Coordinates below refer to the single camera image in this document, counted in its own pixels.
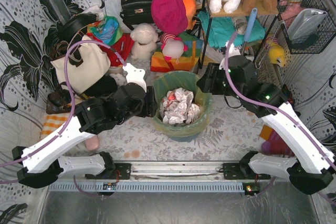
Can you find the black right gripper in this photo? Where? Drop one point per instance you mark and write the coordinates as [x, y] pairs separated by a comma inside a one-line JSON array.
[[206, 82]]

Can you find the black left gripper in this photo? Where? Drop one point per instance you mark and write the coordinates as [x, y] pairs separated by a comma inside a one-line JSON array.
[[151, 100]]

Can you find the yellow-green trash bag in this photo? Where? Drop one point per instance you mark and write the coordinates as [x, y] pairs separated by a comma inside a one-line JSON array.
[[186, 80]]

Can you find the teal plastic trash bin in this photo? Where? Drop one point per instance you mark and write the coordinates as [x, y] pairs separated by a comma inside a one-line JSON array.
[[183, 137]]

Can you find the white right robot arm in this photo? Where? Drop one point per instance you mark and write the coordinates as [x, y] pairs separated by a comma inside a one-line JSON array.
[[312, 167]]

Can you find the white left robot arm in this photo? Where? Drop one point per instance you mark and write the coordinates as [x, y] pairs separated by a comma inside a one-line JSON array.
[[91, 117]]

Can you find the crumpled white paper trash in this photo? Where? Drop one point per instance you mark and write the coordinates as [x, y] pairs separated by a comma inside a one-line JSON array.
[[178, 108]]

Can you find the cream canvas tote bag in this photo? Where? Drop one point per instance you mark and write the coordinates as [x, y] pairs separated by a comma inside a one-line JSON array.
[[95, 64]]

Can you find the red fabric bag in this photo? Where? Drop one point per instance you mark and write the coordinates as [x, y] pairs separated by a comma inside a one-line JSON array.
[[123, 46]]

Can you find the dark brown leather bag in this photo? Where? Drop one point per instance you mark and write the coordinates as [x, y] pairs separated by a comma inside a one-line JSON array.
[[59, 101]]

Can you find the colourful striped bag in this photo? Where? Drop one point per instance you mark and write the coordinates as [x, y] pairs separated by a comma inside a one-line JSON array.
[[107, 30]]

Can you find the magenta fabric bag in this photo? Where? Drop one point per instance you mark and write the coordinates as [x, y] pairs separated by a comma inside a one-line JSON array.
[[169, 16]]

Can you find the rainbow striped box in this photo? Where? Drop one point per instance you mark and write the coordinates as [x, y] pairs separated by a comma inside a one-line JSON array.
[[186, 62]]

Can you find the teal folded cloth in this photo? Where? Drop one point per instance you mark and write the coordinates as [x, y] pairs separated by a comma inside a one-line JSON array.
[[222, 28]]

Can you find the pink striped plush doll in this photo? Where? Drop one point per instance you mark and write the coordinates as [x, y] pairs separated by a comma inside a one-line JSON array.
[[172, 47]]

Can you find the pink rolled towel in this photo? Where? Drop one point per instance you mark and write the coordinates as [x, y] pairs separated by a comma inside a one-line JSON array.
[[92, 143]]

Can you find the yellow plush duck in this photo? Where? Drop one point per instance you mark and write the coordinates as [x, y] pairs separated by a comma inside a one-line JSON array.
[[276, 53]]

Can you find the white plush lamb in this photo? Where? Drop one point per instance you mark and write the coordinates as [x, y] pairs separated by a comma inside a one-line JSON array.
[[145, 38]]

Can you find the black orange toy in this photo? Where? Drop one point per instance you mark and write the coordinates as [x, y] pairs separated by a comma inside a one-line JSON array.
[[288, 94]]

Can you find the orange white checked cloth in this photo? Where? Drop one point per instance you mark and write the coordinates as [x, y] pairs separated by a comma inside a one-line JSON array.
[[52, 122]]

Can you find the orange plush toy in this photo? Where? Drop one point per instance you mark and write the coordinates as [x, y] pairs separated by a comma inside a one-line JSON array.
[[190, 7]]

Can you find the black leather handbag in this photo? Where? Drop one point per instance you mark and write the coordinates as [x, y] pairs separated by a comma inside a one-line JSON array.
[[135, 12]]

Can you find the black metal shelf rack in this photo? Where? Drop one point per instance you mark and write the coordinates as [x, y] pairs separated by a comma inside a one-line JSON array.
[[238, 12]]

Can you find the silver foil pouch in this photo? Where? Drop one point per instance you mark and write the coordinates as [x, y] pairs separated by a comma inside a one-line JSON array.
[[306, 22]]

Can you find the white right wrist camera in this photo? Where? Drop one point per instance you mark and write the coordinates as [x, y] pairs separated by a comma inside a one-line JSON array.
[[222, 63]]

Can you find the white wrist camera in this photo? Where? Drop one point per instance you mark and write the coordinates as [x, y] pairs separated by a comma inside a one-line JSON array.
[[222, 63], [135, 75]]

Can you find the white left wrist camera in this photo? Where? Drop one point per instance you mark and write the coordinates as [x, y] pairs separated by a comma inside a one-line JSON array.
[[135, 75]]

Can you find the blue handled mop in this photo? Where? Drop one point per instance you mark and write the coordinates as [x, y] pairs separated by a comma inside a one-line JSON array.
[[250, 24]]

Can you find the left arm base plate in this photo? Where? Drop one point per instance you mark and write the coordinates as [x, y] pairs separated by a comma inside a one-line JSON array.
[[118, 171]]

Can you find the aluminium mounting rail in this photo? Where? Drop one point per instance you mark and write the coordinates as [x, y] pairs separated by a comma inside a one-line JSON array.
[[176, 169]]

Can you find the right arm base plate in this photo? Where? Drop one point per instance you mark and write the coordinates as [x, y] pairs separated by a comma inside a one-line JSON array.
[[235, 171]]

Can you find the black wire basket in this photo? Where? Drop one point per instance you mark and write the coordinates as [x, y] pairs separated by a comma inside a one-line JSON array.
[[317, 41]]

